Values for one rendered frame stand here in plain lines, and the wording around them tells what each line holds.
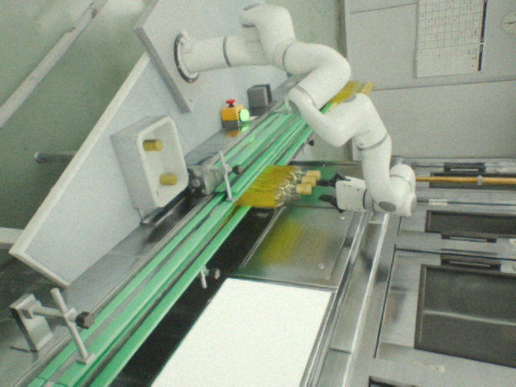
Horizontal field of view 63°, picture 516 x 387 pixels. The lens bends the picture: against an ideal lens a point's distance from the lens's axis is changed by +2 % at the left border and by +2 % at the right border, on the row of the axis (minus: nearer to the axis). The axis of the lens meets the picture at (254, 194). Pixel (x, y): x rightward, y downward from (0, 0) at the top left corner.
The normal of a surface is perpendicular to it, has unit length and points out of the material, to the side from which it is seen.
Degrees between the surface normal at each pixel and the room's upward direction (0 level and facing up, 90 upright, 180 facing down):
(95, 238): 0
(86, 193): 0
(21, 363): 90
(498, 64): 90
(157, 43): 4
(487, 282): 90
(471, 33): 90
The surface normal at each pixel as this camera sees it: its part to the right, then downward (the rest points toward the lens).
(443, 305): -0.16, -0.89
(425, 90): -0.38, 0.46
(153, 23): 0.92, -0.02
